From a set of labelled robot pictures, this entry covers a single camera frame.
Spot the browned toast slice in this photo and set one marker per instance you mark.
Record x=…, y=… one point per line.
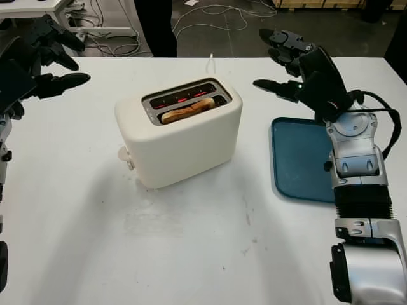
x=187, y=111

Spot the black floor object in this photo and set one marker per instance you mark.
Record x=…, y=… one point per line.
x=373, y=9

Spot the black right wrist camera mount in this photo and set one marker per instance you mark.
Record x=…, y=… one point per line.
x=337, y=101

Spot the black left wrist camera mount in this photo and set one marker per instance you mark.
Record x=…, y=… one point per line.
x=14, y=85

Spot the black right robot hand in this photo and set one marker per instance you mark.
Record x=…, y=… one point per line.
x=321, y=76

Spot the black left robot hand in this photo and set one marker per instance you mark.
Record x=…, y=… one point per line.
x=47, y=35

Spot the white office desk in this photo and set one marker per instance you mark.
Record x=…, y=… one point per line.
x=28, y=8

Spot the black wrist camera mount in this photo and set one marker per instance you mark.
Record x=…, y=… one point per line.
x=337, y=101
x=14, y=85

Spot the cream white toaster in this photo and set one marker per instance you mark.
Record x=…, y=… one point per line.
x=178, y=152

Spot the wooden pallet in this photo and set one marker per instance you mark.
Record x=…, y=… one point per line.
x=318, y=2

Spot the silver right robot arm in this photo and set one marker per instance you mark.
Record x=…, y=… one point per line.
x=359, y=152

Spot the dark blue plastic tray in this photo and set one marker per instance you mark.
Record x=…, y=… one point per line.
x=299, y=152

